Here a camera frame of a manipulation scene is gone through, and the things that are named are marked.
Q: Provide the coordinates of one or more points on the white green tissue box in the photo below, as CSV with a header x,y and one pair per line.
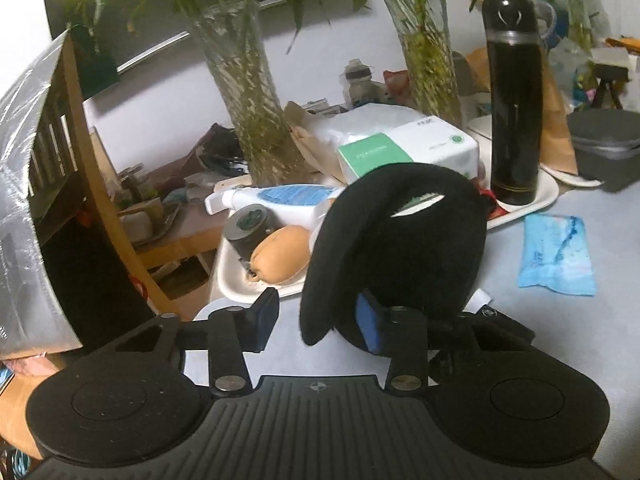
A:
x,y
430,145

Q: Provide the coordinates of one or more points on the brown paper bag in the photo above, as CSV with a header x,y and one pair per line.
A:
x,y
557,130

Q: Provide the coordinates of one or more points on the small black tripod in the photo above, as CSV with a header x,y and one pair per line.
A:
x,y
607,85

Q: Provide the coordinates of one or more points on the red snack packet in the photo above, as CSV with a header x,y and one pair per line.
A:
x,y
396,85

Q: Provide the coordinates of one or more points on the white plastic tray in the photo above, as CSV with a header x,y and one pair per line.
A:
x,y
235,280

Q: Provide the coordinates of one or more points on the dark tv screen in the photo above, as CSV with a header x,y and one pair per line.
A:
x,y
145,25

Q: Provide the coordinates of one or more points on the white oval dish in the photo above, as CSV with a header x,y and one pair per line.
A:
x,y
575,180

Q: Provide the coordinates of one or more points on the clear plastic bag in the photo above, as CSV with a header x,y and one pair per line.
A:
x,y
350,125

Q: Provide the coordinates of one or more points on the tan oval bun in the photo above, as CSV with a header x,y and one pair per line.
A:
x,y
280,255

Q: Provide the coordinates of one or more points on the wooden side table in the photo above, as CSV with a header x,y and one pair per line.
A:
x,y
175,240

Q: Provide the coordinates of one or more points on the glass vase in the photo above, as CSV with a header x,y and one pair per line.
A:
x,y
245,100
430,60

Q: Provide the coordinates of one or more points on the small white bottle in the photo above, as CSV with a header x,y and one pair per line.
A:
x,y
360,82

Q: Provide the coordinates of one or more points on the small red object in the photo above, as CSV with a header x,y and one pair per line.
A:
x,y
486,197

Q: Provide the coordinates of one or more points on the grey zip case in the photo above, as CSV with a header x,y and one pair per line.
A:
x,y
605,150

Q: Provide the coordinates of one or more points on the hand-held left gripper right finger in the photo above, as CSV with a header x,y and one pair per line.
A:
x,y
369,325

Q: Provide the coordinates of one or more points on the silver plastic cover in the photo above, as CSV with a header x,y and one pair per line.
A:
x,y
25,185

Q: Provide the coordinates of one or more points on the white blue spray bottle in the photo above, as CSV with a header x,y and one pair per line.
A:
x,y
280,197

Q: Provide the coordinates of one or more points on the wooden chair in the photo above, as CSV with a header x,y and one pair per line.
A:
x,y
100,195

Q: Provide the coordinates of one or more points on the crumpled brown paper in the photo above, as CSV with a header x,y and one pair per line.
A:
x,y
310,150

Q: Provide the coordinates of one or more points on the black neck pillow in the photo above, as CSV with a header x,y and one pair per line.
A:
x,y
400,240

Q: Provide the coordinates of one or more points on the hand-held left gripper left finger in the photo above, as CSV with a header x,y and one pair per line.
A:
x,y
264,320

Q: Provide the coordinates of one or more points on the blue tissue packet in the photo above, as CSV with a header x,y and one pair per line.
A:
x,y
555,255

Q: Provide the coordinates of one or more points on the blue cup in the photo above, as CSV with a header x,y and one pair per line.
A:
x,y
552,22

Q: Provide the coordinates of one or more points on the black thermos bottle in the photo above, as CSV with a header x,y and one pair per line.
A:
x,y
515,110

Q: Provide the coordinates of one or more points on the dark cloth bag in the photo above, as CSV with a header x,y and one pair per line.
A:
x,y
217,147

